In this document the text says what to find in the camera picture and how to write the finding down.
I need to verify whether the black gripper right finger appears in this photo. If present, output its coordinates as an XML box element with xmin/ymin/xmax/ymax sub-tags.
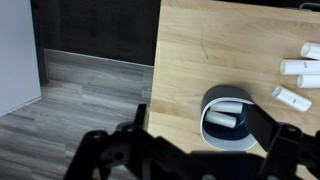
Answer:
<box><xmin>245</xmin><ymin>105</ymin><xmax>280</xmax><ymax>151</ymax></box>

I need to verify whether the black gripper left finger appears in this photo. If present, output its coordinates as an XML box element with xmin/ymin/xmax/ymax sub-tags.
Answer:
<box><xmin>134</xmin><ymin>104</ymin><xmax>147</xmax><ymax>130</ymax></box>

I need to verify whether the white paper roll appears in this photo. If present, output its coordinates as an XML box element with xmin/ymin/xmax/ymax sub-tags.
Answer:
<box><xmin>272</xmin><ymin>86</ymin><xmax>312</xmax><ymax>112</ymax></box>
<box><xmin>300</xmin><ymin>42</ymin><xmax>320</xmax><ymax>60</ymax></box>
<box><xmin>297</xmin><ymin>75</ymin><xmax>320</xmax><ymax>88</ymax></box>
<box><xmin>280</xmin><ymin>60</ymin><xmax>320</xmax><ymax>75</ymax></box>

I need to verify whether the white roll in box upper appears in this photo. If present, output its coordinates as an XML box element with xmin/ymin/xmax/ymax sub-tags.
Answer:
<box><xmin>210</xmin><ymin>102</ymin><xmax>243</xmax><ymax>114</ymax></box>

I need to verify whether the white roll in box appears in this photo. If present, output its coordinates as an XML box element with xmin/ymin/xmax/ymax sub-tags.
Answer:
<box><xmin>205</xmin><ymin>111</ymin><xmax>237</xmax><ymax>128</ymax></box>
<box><xmin>210</xmin><ymin>102</ymin><xmax>243</xmax><ymax>114</ymax></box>

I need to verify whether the grey round box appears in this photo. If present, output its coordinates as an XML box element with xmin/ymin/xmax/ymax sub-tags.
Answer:
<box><xmin>200</xmin><ymin>85</ymin><xmax>257</xmax><ymax>151</ymax></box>

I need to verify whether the white roll in box lower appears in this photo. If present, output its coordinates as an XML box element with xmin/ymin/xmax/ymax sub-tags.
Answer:
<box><xmin>205</xmin><ymin>111</ymin><xmax>237</xmax><ymax>128</ymax></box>

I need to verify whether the white cabinet panel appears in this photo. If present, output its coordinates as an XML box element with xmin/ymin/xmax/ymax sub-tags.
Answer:
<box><xmin>0</xmin><ymin>0</ymin><xmax>41</xmax><ymax>116</ymax></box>

